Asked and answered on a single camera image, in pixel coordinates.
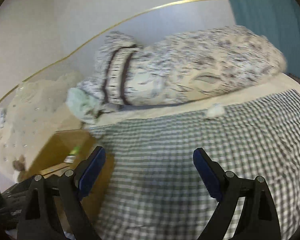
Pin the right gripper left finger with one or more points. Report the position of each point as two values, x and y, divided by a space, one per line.
39 216

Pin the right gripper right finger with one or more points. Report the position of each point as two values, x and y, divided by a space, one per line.
258 219

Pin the green white carton box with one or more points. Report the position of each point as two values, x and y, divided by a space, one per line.
70 158

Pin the brown cardboard box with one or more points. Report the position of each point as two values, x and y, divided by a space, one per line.
49 161

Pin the white plush toy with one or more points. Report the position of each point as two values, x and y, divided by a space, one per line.
215 111

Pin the mint green towel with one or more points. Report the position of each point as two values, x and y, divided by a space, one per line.
83 106

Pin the floral patterned pillow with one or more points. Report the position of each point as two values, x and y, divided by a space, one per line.
182 67

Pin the teal curtain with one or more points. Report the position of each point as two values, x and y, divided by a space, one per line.
278 20

